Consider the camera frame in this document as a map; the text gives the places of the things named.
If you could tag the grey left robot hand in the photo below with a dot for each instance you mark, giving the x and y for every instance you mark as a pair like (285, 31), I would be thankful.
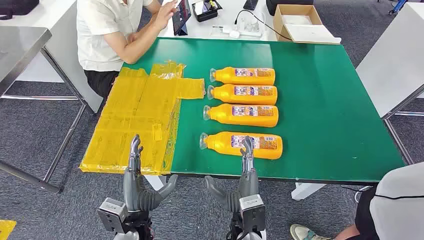
(132, 192)

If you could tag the person's right hand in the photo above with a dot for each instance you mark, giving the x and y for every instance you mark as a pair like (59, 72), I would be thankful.
(165, 15)

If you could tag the person's left hand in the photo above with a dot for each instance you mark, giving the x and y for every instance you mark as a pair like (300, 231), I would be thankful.
(132, 36)

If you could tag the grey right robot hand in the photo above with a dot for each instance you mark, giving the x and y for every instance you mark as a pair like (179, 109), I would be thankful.
(248, 185)

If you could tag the orange detergent bottle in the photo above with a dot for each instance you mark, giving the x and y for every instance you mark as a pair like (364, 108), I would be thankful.
(227, 76)
(222, 145)
(225, 117)
(225, 96)

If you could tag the person's right forearm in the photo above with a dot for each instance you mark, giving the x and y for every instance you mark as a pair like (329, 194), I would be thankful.
(142, 44)

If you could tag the person's left forearm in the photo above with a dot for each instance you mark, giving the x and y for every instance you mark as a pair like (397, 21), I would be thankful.
(154, 11)

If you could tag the black tablet on stand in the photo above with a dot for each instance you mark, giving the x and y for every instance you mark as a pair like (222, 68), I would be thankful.
(180, 16)

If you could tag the white table leg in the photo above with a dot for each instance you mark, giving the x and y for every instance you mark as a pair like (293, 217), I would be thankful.
(306, 191)
(155, 182)

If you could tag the person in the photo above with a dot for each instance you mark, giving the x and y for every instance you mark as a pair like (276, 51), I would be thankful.
(99, 33)
(397, 205)

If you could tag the black tray with small items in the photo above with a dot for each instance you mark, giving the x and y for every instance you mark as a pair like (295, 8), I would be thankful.
(205, 11)

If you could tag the white table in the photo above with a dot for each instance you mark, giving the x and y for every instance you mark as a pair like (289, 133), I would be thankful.
(66, 39)
(387, 66)

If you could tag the white charger plug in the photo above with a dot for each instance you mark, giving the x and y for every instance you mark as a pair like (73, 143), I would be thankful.
(234, 34)

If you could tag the yellow taped cardboard sheet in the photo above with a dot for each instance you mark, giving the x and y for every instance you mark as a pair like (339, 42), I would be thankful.
(132, 116)

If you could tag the white power strip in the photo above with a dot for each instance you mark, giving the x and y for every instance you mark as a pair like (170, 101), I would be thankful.
(246, 32)

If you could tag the black smartphone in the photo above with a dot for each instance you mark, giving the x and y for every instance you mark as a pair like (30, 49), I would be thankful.
(250, 4)

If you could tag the steel table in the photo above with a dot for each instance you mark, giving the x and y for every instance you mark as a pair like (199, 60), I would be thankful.
(20, 43)

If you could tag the brown cardboard box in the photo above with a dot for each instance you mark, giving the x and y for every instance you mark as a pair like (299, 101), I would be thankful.
(278, 23)

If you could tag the black bag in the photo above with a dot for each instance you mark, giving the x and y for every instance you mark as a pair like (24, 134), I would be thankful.
(16, 6)

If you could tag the yellow floor marker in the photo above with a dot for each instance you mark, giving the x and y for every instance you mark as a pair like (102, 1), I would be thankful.
(6, 228)

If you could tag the white flat box lid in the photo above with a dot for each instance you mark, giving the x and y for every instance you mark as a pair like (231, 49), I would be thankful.
(311, 34)

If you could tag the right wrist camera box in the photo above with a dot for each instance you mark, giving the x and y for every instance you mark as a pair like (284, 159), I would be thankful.
(252, 212)

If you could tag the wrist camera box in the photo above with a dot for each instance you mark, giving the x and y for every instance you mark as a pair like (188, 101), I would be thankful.
(252, 212)
(111, 213)

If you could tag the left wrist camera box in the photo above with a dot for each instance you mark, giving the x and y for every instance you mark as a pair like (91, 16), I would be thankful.
(111, 213)

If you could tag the blue metal cart frame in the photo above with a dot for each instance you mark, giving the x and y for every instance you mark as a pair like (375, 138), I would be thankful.
(397, 6)

